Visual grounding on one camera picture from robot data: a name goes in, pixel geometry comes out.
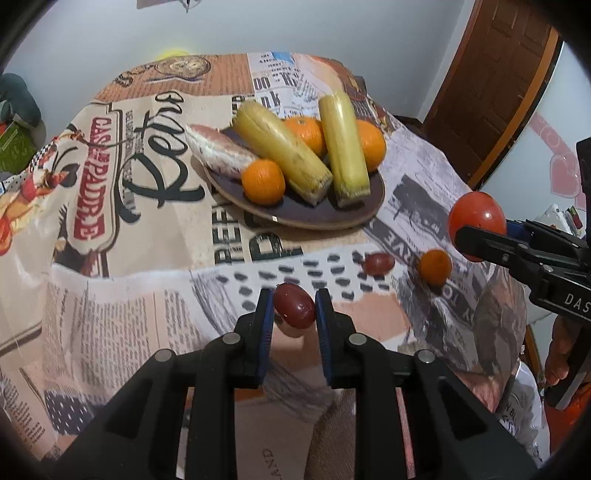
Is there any red grape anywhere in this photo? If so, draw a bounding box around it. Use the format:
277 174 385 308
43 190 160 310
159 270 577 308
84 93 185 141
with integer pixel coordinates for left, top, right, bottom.
362 252 396 277
273 283 315 330

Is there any green storage box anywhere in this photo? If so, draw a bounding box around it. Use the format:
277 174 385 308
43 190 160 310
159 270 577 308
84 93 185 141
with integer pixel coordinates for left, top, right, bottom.
0 122 37 174

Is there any brown wooden door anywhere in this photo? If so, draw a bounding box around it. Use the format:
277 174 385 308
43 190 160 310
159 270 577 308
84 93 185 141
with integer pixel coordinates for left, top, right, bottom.
424 0 562 189

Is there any newspaper print tablecloth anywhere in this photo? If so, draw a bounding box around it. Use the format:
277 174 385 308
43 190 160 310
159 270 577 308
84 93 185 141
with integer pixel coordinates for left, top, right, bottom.
1 52 549 463

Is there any stickered large orange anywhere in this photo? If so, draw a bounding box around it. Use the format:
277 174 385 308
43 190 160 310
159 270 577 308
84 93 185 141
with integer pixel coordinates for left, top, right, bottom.
283 116 327 159

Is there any person right hand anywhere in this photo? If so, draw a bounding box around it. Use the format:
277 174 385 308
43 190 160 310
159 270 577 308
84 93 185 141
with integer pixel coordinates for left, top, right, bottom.
545 316 580 386

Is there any red tomato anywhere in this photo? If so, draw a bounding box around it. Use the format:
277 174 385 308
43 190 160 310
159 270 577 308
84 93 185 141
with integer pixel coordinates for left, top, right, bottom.
447 191 508 263

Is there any grey plush seal toy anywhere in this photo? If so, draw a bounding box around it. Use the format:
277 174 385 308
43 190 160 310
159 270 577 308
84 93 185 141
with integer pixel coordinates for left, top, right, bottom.
0 73 46 147

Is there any small mandarin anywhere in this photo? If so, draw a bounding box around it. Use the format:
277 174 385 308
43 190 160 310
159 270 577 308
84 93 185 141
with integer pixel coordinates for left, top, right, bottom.
240 159 286 206
418 249 452 288

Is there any white sliding wardrobe door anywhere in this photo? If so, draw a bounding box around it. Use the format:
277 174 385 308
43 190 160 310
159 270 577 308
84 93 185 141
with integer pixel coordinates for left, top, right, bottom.
481 44 590 233

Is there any dark purple plate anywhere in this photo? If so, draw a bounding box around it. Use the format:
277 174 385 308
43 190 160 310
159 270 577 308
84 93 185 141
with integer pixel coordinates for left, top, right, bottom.
204 166 386 231

